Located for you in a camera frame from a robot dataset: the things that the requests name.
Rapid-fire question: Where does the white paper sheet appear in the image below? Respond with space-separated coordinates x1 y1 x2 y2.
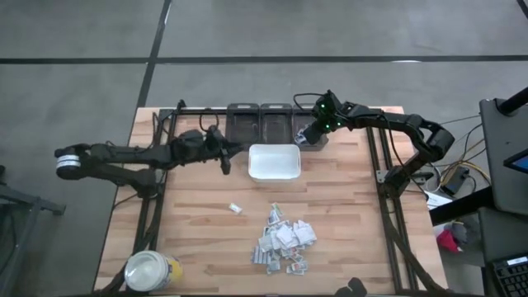
426 191 454 211

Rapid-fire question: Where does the grey soft item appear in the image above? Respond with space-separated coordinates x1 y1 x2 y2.
451 220 469 244

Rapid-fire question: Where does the black metal stand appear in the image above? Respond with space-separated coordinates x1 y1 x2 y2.
0 164 67 297

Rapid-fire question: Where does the black desk beam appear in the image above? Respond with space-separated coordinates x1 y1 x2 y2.
428 187 496 226

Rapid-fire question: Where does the white packet with text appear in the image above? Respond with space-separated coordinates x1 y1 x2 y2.
285 260 309 276

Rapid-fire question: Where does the striped bandage strip pack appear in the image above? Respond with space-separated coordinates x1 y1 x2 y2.
250 246 272 266

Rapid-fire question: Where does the white packet red blue print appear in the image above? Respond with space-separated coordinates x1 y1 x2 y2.
275 225 296 249

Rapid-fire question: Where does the person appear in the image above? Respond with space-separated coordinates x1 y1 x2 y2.
334 276 368 297

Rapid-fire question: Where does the blue tablet screen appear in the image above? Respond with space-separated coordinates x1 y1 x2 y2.
502 148 528 174

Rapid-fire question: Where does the black pole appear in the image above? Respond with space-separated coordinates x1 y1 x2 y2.
497 86 528 116

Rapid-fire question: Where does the dark grey storage bin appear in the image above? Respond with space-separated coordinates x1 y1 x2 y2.
291 102 330 152
259 102 295 145
225 102 261 152

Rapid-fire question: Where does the crumpled white blue packet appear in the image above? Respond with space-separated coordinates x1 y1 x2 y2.
257 233 275 253

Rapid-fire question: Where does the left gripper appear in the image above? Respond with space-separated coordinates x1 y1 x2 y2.
205 125 245 177

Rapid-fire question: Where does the red cloth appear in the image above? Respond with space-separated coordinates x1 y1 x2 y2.
436 229 462 254

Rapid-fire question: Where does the black side desk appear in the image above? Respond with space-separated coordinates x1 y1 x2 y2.
478 97 528 215

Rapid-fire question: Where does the large white packet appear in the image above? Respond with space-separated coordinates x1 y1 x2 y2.
295 221 318 245

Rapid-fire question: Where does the dark low desk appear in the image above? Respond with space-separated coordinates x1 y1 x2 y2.
478 205 528 265

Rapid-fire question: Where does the black power box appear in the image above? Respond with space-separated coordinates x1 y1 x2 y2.
443 166 471 196

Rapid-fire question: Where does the black aluminium table frame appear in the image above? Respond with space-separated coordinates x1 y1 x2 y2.
93 98 445 297

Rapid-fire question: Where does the white plastic bin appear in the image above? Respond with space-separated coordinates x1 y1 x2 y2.
247 143 302 184

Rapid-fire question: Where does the orange printed white packet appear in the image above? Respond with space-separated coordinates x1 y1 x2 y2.
288 246 309 264

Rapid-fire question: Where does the black keyboard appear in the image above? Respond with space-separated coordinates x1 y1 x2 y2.
490 255 528 297

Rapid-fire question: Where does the yellow disinfectant wipes canister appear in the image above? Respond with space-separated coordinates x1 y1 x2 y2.
123 250 184 293

